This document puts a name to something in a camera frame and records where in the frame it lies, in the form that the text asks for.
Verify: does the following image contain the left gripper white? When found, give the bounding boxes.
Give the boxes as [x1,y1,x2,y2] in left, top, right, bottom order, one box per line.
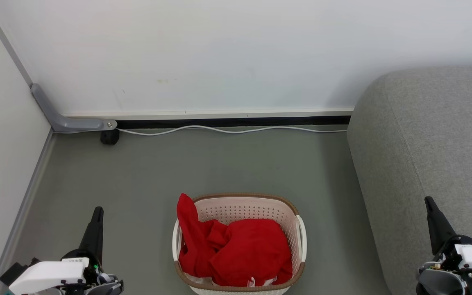
[9,206,104,295]

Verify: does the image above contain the small red garment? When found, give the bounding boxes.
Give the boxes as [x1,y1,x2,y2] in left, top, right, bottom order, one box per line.
[177,193,229,280]

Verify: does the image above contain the large red garment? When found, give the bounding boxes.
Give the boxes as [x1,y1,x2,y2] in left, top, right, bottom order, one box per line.
[211,218,293,287]

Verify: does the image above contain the grey fabric sofa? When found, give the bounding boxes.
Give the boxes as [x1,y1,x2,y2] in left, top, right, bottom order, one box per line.
[347,66,472,295]

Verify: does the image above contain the black caster wheel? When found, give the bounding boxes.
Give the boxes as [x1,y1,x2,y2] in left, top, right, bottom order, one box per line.
[100,129,120,145]

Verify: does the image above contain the grey metal partition foot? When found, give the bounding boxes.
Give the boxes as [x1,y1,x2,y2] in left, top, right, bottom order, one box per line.
[31,83,118,133]

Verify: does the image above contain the white laundry basket brown rim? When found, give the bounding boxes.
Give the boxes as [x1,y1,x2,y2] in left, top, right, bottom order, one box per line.
[172,193,307,295]

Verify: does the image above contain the grey partition corner strip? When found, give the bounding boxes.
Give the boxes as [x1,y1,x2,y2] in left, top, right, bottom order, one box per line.
[0,0,34,87]

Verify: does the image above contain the grey partition bottom rail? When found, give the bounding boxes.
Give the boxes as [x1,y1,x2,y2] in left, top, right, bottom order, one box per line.
[0,129,55,295]

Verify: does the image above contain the white floor cable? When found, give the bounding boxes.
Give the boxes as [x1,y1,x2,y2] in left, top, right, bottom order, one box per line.
[116,125,348,136]

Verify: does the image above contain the white partition bottom rail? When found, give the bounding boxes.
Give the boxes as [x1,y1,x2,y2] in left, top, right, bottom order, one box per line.
[61,108,354,120]

